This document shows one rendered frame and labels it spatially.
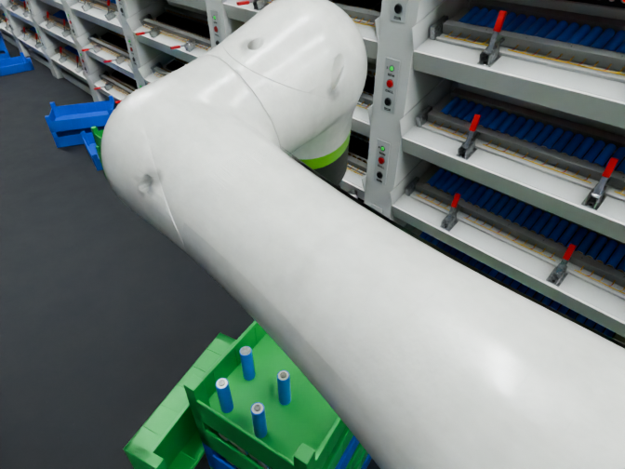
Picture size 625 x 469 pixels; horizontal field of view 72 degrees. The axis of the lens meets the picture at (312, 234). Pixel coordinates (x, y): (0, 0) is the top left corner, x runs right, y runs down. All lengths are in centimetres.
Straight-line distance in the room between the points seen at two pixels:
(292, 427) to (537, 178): 67
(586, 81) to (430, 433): 80
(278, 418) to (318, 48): 51
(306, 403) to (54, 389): 82
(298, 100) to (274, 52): 4
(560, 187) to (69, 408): 123
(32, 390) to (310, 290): 122
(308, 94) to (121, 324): 117
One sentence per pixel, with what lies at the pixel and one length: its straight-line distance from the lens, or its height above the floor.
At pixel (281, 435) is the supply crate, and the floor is 40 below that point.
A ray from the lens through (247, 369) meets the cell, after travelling 70.
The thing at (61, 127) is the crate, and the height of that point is 10.
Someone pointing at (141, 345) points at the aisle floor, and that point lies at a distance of 135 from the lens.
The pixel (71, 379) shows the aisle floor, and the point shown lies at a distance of 136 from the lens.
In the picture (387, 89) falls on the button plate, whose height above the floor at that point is 64.
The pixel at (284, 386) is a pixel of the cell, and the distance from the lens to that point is 65.
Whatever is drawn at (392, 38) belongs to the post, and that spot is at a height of 75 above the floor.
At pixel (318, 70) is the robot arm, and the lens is 34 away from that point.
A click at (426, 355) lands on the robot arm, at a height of 87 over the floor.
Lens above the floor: 100
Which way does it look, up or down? 38 degrees down
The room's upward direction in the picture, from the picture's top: straight up
